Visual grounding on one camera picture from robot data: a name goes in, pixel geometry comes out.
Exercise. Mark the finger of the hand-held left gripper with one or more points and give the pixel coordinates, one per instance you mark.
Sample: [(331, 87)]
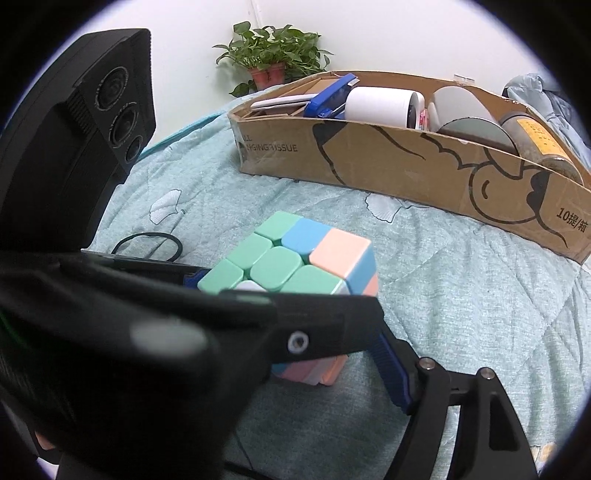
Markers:
[(191, 278), (138, 369)]

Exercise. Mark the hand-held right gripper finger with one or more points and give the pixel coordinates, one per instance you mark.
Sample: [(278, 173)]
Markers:
[(395, 374)]

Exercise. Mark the pastel puzzle cube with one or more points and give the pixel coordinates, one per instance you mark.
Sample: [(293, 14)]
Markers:
[(277, 267)]

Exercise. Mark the printed cardboard box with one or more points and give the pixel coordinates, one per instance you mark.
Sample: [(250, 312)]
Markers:
[(392, 166)]

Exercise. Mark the blue stapler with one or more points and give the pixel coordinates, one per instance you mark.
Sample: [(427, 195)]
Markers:
[(330, 97)]

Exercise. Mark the white paper roll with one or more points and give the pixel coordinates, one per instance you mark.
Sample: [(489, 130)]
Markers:
[(376, 106)]

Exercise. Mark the glass jar with orange label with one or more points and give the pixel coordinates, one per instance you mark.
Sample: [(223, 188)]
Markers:
[(535, 138)]

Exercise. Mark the galvanized metal can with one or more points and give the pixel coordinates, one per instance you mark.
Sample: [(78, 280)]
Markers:
[(461, 106)]

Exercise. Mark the teal printed quilt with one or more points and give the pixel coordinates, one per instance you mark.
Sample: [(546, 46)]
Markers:
[(461, 300)]

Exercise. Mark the cardboard insert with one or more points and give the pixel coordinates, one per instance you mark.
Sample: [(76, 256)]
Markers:
[(314, 83)]

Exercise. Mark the potted green plant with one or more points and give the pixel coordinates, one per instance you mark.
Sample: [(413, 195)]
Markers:
[(272, 46)]

